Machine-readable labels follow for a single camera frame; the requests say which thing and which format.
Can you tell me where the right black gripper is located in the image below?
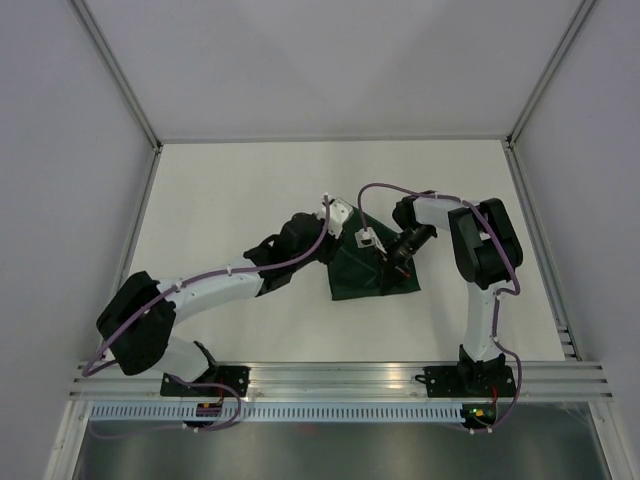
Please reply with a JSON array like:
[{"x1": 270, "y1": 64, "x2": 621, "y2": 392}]
[{"x1": 372, "y1": 223, "x2": 435, "y2": 295}]

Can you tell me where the dark green cloth napkin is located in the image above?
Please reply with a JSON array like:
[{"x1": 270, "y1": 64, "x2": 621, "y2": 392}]
[{"x1": 327, "y1": 207, "x2": 421, "y2": 301}]

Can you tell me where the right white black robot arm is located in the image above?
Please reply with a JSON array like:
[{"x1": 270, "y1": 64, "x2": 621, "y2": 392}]
[{"x1": 379, "y1": 191, "x2": 523, "y2": 397}]

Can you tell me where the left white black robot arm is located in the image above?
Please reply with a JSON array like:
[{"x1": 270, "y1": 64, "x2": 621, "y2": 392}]
[{"x1": 96, "y1": 207, "x2": 350, "y2": 396}]

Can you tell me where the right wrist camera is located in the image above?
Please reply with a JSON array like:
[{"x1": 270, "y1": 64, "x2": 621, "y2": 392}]
[{"x1": 354, "y1": 227, "x2": 386, "y2": 253}]

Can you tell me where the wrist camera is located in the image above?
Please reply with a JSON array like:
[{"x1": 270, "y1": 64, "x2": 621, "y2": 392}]
[
  {"x1": 354, "y1": 227, "x2": 386, "y2": 253},
  {"x1": 315, "y1": 193, "x2": 354, "y2": 239}
]

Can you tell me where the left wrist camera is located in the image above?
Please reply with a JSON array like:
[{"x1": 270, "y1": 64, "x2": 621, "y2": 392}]
[{"x1": 315, "y1": 193, "x2": 354, "y2": 239}]

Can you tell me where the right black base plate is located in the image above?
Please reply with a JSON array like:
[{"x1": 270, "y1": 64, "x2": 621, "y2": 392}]
[{"x1": 415, "y1": 365, "x2": 516, "y2": 399}]

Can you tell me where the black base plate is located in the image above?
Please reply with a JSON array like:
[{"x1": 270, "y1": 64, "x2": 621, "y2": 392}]
[
  {"x1": 415, "y1": 365, "x2": 516, "y2": 399},
  {"x1": 160, "y1": 365, "x2": 251, "y2": 398}
]

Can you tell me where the white slotted cable duct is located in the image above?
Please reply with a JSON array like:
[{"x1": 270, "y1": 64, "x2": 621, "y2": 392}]
[{"x1": 90, "y1": 401, "x2": 463, "y2": 423}]

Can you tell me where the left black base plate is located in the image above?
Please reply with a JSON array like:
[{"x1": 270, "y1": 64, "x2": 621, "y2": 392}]
[{"x1": 160, "y1": 365, "x2": 251, "y2": 398}]

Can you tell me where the aluminium rail beam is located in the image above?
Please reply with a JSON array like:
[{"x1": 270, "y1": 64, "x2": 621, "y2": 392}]
[{"x1": 66, "y1": 361, "x2": 613, "y2": 402}]

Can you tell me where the left aluminium frame post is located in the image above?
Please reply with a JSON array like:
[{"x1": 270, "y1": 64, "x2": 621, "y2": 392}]
[{"x1": 67, "y1": 0, "x2": 162, "y2": 151}]

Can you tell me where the aluminium frame post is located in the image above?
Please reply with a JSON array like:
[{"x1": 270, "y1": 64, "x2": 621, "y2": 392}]
[
  {"x1": 67, "y1": 0, "x2": 162, "y2": 151},
  {"x1": 503, "y1": 0, "x2": 599, "y2": 149}
]

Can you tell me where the right aluminium frame post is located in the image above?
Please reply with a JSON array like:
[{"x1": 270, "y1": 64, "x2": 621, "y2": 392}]
[{"x1": 503, "y1": 0, "x2": 599, "y2": 149}]

